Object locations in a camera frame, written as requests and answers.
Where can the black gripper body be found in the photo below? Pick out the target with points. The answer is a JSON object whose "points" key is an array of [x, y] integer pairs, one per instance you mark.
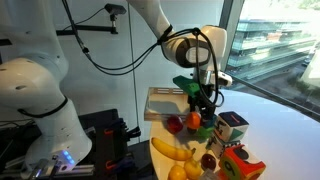
{"points": [[205, 96]]}

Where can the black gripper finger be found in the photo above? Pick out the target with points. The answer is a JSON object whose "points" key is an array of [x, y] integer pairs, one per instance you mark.
{"points": [[192, 106], [206, 113]]}

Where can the toy orange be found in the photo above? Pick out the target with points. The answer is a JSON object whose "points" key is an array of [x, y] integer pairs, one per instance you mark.
{"points": [[193, 120]]}

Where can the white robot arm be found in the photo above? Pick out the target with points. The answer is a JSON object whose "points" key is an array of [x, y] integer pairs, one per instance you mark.
{"points": [[33, 83]]}

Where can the green pepper toy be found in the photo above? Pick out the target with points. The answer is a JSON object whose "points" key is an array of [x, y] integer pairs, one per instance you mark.
{"points": [[205, 132]]}

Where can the red toy apple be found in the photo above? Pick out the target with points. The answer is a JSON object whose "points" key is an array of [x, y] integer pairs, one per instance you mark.
{"points": [[174, 124]]}

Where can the dark purple toy plum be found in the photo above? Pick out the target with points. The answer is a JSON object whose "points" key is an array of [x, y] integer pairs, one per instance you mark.
{"points": [[208, 162]]}

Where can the toy banana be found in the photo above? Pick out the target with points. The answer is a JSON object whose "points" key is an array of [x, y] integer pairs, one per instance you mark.
{"points": [[170, 150]]}

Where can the toy lemon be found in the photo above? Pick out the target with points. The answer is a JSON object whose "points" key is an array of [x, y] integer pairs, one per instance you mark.
{"points": [[193, 168]]}

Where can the round yellow toy fruit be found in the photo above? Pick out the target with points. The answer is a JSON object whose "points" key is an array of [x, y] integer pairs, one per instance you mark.
{"points": [[176, 173]]}

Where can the small teal block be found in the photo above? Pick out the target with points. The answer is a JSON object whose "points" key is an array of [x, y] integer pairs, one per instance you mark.
{"points": [[210, 122]]}

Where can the white blue soft cube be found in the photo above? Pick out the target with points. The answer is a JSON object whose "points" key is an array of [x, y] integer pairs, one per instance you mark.
{"points": [[233, 126]]}

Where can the white soft cube with print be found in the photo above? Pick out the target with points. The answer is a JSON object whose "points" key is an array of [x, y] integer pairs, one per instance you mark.
{"points": [[221, 146]]}

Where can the orange soft number cube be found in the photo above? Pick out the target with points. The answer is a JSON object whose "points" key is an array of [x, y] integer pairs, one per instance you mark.
{"points": [[240, 165]]}

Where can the grey patterned cube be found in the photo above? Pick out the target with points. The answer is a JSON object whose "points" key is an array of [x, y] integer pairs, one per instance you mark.
{"points": [[208, 175]]}

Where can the glass office building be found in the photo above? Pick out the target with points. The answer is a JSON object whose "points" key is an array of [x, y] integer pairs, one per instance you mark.
{"points": [[270, 43]]}

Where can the black equipment rack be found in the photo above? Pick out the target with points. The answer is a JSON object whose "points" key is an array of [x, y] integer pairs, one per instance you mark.
{"points": [[106, 143]]}

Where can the green printed camera mount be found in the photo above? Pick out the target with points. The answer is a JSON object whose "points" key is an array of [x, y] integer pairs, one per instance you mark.
{"points": [[186, 85]]}

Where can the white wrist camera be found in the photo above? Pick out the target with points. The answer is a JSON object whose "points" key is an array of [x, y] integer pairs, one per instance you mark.
{"points": [[226, 79]]}

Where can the black camera on mount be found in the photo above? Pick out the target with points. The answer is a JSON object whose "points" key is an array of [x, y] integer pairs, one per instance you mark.
{"points": [[111, 20]]}

